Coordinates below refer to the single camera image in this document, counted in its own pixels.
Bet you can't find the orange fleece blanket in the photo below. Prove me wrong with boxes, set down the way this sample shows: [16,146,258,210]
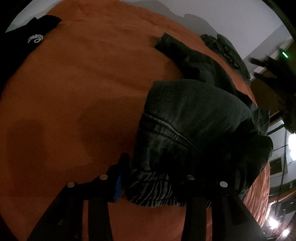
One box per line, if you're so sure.
[1,1,256,240]

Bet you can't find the dark green pants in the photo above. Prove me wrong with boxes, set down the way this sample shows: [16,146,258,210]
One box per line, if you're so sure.
[125,34,273,207]

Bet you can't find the black garment with white script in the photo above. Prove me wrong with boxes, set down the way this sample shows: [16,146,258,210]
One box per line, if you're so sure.
[1,15,62,92]

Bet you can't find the dark patterned garment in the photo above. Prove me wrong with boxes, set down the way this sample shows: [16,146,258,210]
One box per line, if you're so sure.
[200,34,251,86]

